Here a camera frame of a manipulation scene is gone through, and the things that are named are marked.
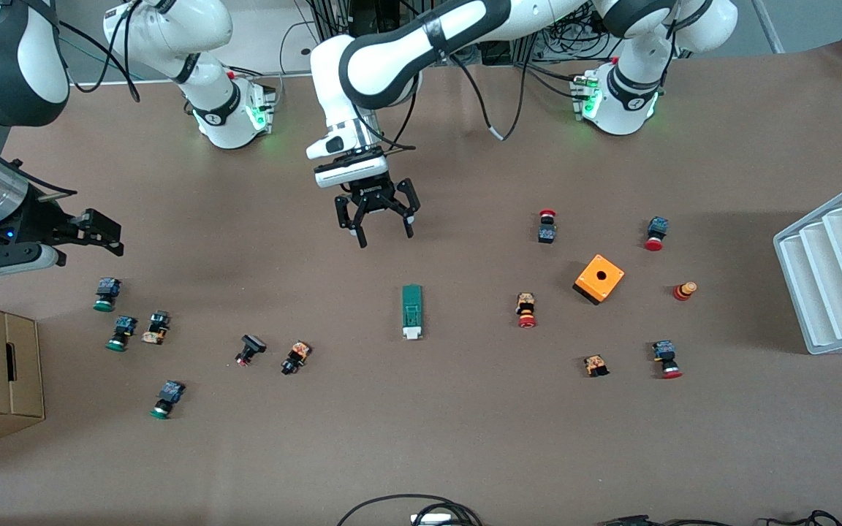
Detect white ribbed plastic tray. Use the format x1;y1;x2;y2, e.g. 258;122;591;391
773;174;842;356

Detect orange button enclosure box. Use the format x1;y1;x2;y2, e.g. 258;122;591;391
573;254;626;306

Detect white board panel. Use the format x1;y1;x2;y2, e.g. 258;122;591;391
230;0;319;74

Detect green mushroom pushbutton blue block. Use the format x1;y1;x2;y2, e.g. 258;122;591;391
94;278;123;313
150;380;186;420
106;316;138;352

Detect tangled black cable bundle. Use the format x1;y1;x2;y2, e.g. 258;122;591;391
538;15;615;61

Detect green load switch white handle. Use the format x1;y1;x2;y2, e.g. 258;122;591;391
401;283;426;340

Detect red mushroom pushbutton blue block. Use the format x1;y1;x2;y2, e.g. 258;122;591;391
652;340;683;380
644;216;670;252

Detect black looped cable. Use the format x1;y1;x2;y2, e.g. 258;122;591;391
337;495;484;526

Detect black flat cable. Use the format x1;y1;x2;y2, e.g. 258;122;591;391
596;515;732;526

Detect black selector switch orange block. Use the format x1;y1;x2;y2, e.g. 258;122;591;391
141;310;171;346
281;340;312;376

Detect black curly cable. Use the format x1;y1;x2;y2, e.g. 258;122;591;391
765;510;842;526

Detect black square pushbutton red terminals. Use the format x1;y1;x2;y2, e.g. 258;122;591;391
235;334;268;367

